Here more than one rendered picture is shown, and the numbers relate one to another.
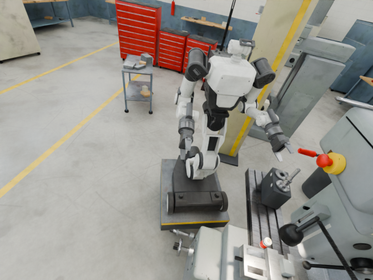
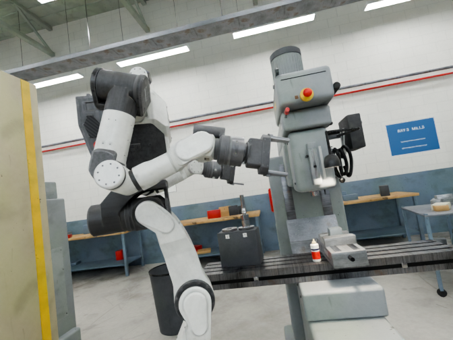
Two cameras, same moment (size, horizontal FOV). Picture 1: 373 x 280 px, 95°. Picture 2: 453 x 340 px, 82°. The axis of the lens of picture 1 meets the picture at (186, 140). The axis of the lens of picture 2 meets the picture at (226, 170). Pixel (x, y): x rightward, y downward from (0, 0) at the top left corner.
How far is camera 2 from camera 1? 1.26 m
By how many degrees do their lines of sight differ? 90
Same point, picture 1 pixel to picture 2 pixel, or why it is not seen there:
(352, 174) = (317, 88)
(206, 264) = (375, 331)
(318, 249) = not seen: hidden behind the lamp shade
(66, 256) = not seen: outside the picture
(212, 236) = (326, 331)
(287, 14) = (13, 123)
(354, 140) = (298, 81)
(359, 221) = (326, 117)
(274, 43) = (15, 161)
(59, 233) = not seen: outside the picture
